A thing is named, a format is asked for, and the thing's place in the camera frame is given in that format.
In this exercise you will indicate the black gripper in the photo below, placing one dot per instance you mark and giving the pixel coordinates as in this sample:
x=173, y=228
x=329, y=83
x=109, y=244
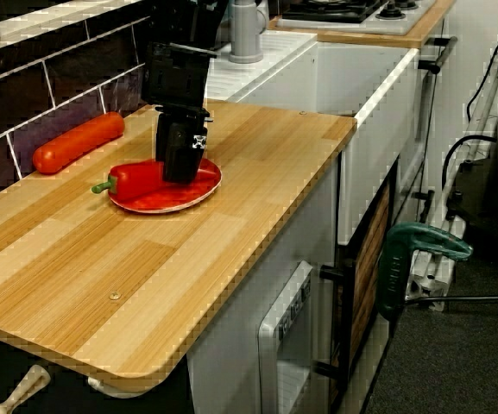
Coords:
x=175, y=77

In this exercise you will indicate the red toy pepper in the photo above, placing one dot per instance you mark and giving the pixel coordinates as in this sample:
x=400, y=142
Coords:
x=136, y=181

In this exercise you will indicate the red round plate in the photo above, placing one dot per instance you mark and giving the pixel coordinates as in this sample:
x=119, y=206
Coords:
x=179, y=199

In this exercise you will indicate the orange toy sausage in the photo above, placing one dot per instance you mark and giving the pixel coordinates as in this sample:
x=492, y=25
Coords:
x=80, y=140

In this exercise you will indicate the grey curved faucet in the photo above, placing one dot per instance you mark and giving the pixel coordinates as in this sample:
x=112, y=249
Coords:
x=244, y=34

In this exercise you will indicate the white sink unit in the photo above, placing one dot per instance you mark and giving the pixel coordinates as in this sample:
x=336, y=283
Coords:
x=339, y=77

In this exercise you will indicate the dark tiled backsplash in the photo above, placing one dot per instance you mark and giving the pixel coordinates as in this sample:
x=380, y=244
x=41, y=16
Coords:
x=15, y=86

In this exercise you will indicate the white kitchen cabinet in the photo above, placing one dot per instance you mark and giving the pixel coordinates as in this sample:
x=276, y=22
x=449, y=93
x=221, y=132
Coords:
x=231, y=345

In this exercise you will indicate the black toy stove top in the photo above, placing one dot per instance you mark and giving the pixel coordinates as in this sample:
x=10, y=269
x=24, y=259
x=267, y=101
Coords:
x=339, y=13

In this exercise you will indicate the grey toy dishwasher door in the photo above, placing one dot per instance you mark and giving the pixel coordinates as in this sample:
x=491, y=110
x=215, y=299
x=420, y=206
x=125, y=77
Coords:
x=291, y=345

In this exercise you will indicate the wooden cabinet door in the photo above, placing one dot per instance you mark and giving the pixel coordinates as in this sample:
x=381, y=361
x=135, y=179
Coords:
x=371, y=267

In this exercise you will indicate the white hook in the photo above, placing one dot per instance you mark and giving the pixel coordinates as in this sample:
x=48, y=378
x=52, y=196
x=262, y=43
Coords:
x=115, y=388

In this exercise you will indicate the cream hook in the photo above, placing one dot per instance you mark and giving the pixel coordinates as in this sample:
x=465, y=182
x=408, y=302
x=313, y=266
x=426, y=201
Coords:
x=20, y=388

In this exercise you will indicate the aluminium frame rail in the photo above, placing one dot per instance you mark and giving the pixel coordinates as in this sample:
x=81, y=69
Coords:
x=425, y=286

